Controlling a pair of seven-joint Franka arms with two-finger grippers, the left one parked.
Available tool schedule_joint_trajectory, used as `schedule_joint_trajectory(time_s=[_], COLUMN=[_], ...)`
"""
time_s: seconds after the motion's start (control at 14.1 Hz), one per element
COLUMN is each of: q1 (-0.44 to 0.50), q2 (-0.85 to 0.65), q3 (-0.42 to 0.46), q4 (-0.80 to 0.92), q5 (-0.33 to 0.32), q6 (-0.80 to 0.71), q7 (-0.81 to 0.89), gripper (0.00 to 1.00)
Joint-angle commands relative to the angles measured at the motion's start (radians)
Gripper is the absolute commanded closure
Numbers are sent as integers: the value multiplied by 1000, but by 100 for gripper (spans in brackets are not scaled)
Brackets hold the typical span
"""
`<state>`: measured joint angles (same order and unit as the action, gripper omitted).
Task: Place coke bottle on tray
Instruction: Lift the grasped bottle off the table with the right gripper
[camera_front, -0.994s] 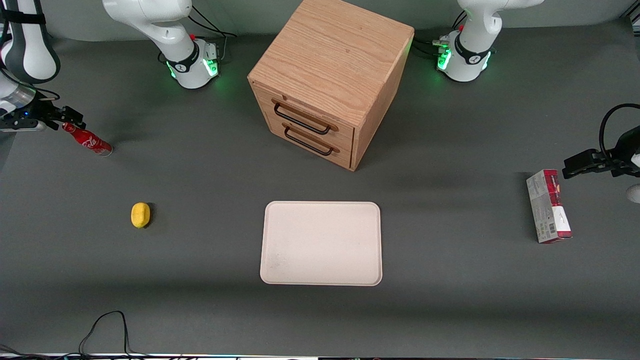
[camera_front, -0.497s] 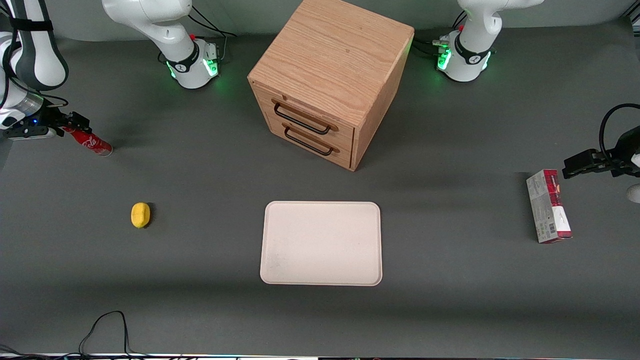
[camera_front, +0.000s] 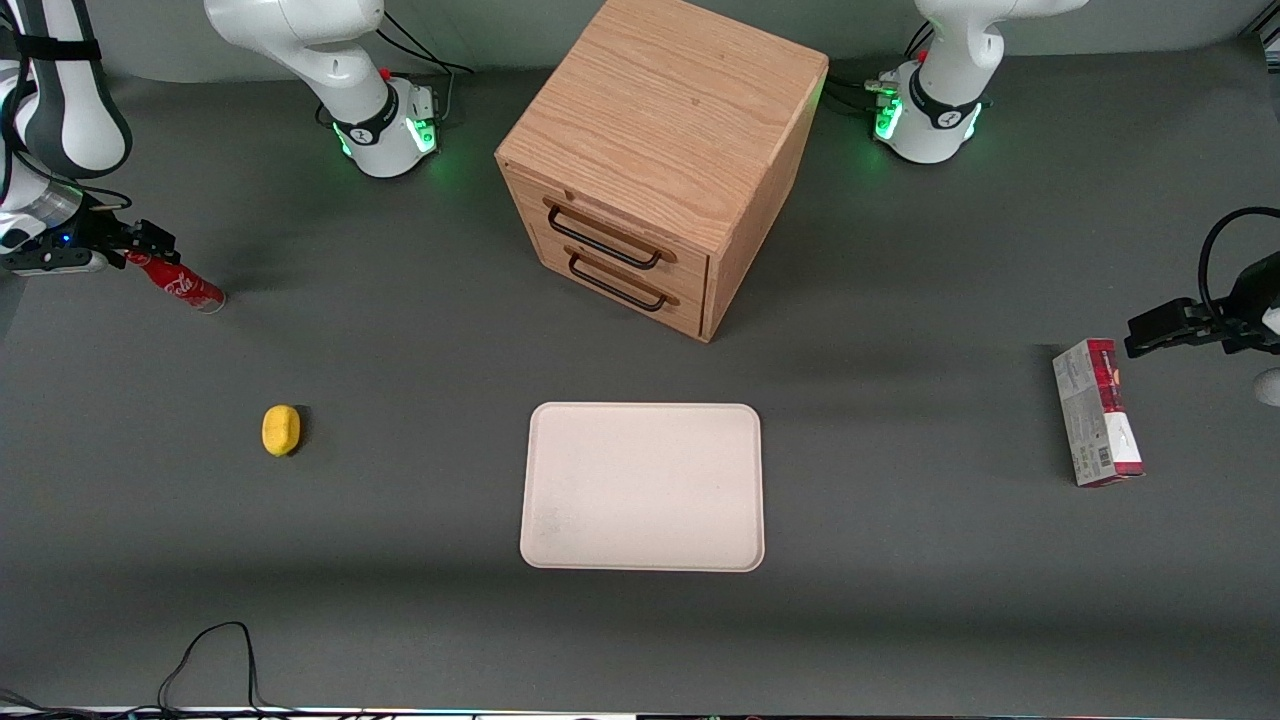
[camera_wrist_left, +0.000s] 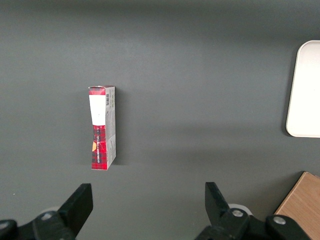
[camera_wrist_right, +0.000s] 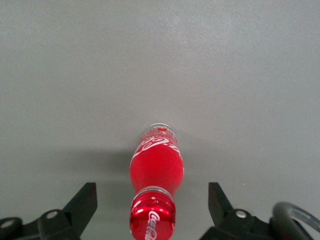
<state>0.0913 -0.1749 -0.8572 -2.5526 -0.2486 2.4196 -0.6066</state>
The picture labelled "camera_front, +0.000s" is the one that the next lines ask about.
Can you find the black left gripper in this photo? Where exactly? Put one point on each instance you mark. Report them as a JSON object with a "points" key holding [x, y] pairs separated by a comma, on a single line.
{"points": [[1245, 306]]}

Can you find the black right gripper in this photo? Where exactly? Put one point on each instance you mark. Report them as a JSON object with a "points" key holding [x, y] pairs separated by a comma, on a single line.
{"points": [[98, 235]]}

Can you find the red coke bottle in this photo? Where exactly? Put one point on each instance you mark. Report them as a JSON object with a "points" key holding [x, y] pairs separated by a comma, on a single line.
{"points": [[190, 288]]}

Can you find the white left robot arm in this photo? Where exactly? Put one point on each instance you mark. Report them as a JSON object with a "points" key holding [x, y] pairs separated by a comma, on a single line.
{"points": [[945, 90]]}

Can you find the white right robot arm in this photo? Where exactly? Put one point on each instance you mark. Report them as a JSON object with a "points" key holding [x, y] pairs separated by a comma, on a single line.
{"points": [[330, 70]]}

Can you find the cream rectangular tray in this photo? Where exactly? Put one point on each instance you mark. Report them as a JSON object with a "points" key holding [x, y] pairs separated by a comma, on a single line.
{"points": [[642, 487]]}

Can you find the grey and red carton box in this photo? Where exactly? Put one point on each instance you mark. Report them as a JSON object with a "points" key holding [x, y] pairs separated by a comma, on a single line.
{"points": [[1095, 420]]}

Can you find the yellow lemon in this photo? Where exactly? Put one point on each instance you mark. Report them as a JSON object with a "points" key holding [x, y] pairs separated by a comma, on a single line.
{"points": [[281, 431]]}

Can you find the wooden drawer cabinet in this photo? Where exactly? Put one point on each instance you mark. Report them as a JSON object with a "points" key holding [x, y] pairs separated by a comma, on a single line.
{"points": [[665, 110]]}

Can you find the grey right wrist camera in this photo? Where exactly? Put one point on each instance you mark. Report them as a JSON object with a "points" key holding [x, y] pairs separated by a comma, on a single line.
{"points": [[50, 262]]}

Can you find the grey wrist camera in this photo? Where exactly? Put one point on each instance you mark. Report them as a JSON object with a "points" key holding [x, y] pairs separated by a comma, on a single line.
{"points": [[50, 262], [1271, 387]]}

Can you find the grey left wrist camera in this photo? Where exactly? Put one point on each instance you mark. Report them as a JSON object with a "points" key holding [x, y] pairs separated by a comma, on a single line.
{"points": [[1271, 387]]}

